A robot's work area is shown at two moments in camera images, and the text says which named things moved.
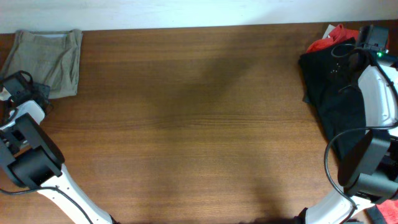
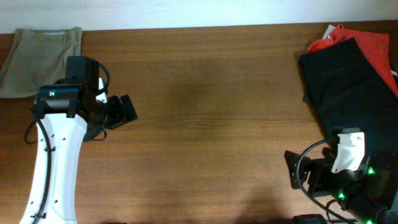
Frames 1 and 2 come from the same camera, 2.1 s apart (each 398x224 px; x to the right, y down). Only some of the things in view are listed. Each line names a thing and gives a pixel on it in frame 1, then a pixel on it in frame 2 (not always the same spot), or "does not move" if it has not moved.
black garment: [333, 90] does not move
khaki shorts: [52, 58] does not move
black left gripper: [40, 89] -> [120, 115]
